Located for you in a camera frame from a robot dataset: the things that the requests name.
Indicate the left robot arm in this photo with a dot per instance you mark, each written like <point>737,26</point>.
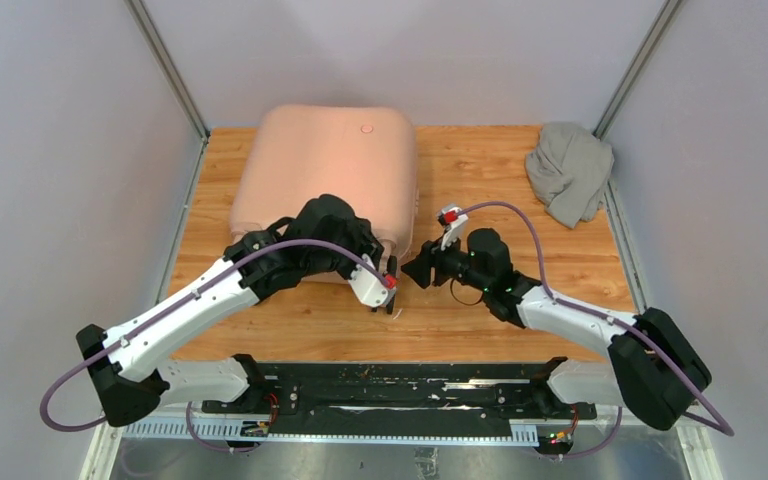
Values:
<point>129,364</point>

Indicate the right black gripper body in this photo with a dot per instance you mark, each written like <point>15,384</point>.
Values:
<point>451,263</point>

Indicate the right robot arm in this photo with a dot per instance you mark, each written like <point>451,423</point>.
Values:
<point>651,368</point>

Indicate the pink suitcase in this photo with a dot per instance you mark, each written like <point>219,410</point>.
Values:
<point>366,156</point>

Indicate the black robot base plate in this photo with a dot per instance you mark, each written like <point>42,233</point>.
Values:
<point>461,400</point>

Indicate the grey crumpled cloth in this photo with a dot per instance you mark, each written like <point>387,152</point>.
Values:
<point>568,171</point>

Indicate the aluminium frame rail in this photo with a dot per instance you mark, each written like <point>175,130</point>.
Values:
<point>246,446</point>

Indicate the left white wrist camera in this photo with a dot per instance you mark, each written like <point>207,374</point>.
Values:
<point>372,288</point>

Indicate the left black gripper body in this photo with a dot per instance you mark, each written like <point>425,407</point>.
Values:
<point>324,260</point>

